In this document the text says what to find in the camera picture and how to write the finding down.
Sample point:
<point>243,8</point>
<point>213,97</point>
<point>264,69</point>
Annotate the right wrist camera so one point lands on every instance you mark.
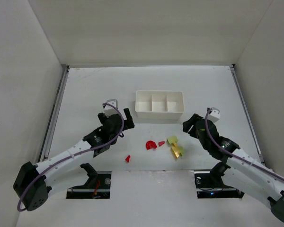
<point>214,115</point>

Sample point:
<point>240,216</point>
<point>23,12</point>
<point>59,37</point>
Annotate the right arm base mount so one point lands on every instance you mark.
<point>209,184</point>

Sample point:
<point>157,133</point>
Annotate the light green lego block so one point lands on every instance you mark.
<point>172,140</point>

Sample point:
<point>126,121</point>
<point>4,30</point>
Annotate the left aluminium rail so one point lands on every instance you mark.
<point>49,133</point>

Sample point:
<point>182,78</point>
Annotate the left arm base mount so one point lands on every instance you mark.
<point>96,187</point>

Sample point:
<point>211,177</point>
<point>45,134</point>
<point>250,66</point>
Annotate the aluminium rail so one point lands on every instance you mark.
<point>49,133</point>
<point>234,76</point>

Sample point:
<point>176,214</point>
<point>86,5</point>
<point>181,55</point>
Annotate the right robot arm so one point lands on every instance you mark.
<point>236,168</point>

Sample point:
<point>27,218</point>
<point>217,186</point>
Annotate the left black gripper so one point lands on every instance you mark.
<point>117,119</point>

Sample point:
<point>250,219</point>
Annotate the right aluminium rail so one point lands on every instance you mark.
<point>234,76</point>

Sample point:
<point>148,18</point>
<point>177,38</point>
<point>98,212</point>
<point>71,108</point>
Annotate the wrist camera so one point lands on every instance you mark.
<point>214,115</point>
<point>110,107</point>

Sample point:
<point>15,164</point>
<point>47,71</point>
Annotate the red arch lego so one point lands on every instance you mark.
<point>151,145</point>

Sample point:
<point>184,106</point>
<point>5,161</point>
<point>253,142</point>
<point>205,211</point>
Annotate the red lego wedge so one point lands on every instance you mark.
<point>127,160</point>

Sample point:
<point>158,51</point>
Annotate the yellow long lego brick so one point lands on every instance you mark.
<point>175,150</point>

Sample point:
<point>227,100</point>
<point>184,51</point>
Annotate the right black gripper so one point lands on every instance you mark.
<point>195,126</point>

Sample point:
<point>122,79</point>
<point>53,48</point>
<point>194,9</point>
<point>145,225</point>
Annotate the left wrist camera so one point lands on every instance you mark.
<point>110,107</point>

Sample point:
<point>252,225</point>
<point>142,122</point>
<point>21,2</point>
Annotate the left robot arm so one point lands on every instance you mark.
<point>35,183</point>

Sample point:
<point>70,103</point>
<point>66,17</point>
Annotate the white divided container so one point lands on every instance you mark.
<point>159,105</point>

